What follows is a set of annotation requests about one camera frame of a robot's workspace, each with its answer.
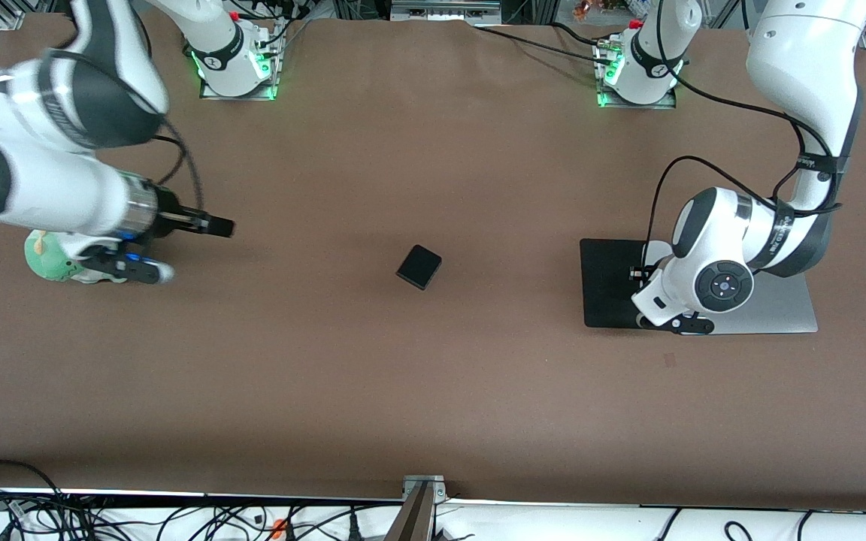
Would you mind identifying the black square phone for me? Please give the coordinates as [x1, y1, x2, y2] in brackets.
[395, 244, 443, 291]

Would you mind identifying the black mouse pad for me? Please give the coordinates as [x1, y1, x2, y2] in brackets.
[580, 238, 660, 330]

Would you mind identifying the green dinosaur plush toy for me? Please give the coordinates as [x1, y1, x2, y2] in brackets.
[24, 229, 133, 286]

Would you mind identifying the silver laptop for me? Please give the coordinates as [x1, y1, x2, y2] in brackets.
[664, 241, 819, 336]

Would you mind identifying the brown table cover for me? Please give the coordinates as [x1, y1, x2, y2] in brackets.
[0, 11, 866, 513]

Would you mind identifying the grey metal box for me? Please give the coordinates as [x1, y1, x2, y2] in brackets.
[390, 0, 503, 24]

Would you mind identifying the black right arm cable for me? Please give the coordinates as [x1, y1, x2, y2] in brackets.
[149, 113, 205, 216]

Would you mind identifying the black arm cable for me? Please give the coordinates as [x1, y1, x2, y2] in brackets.
[149, 113, 205, 216]
[646, 45, 855, 283]

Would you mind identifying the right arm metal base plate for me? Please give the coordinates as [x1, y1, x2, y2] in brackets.
[198, 71, 277, 101]

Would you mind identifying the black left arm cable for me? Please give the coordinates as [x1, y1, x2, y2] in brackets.
[646, 45, 855, 283]

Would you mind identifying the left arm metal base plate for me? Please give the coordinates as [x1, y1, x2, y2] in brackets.
[596, 38, 679, 110]

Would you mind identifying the short black base cable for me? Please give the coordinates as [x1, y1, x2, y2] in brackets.
[550, 21, 608, 47]

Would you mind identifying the long black base cable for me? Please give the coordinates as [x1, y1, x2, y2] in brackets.
[474, 25, 614, 65]

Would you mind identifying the aluminium camera mount post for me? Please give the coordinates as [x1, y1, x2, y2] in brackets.
[384, 475, 449, 541]

